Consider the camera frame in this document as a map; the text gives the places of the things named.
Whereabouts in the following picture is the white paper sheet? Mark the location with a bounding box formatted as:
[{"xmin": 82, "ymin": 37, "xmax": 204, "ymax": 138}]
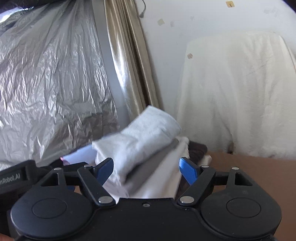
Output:
[{"xmin": 62, "ymin": 144, "xmax": 97, "ymax": 165}]

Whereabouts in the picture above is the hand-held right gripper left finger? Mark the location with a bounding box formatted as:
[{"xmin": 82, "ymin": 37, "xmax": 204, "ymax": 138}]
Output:
[{"xmin": 28, "ymin": 158, "xmax": 115, "ymax": 207}]

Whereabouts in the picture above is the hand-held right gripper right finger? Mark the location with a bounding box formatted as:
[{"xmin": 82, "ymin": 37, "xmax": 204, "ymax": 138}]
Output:
[{"xmin": 177, "ymin": 157, "xmax": 264, "ymax": 207}]

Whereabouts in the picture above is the silver plastic sheet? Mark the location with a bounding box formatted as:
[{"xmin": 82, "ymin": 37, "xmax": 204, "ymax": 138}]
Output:
[{"xmin": 0, "ymin": 0, "xmax": 121, "ymax": 172}]

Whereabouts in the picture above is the cream draped cloth cover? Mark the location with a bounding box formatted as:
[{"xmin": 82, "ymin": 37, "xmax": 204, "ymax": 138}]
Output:
[{"xmin": 176, "ymin": 31, "xmax": 296, "ymax": 159}]

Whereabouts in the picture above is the beige curtain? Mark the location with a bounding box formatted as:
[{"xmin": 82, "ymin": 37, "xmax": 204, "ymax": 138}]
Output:
[{"xmin": 104, "ymin": 0, "xmax": 166, "ymax": 121}]

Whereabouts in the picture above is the brown bed sheet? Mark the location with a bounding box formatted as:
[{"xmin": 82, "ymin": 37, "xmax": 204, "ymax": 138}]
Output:
[{"xmin": 74, "ymin": 151, "xmax": 296, "ymax": 241}]

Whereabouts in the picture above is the grey hanging cable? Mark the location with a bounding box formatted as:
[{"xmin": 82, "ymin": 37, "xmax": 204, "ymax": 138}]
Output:
[{"xmin": 138, "ymin": 0, "xmax": 147, "ymax": 18}]

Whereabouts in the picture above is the grey folded garment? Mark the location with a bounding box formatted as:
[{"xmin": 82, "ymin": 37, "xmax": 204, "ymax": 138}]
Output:
[{"xmin": 125, "ymin": 138, "xmax": 179, "ymax": 184}]

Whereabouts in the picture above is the cream folded garment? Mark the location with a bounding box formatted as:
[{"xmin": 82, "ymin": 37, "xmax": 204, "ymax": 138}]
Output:
[{"xmin": 102, "ymin": 136, "xmax": 212, "ymax": 200}]

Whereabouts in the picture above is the dark brown folded garment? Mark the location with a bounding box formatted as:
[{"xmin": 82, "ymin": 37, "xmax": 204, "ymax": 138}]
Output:
[{"xmin": 176, "ymin": 141, "xmax": 208, "ymax": 198}]

